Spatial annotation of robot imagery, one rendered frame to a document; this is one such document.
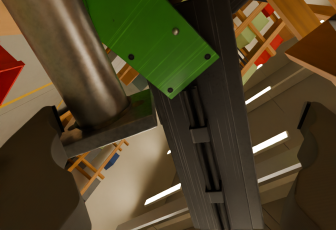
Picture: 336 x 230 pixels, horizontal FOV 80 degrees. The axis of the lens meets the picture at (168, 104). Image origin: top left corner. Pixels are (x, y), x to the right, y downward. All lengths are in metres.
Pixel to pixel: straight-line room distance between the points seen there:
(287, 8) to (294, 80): 6.77
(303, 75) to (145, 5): 7.61
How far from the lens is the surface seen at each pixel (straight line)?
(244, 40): 3.53
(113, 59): 0.48
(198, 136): 0.38
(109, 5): 0.33
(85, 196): 5.79
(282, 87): 7.87
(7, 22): 0.62
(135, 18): 0.33
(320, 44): 0.79
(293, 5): 1.13
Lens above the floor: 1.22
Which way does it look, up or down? 8 degrees up
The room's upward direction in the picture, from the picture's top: 136 degrees clockwise
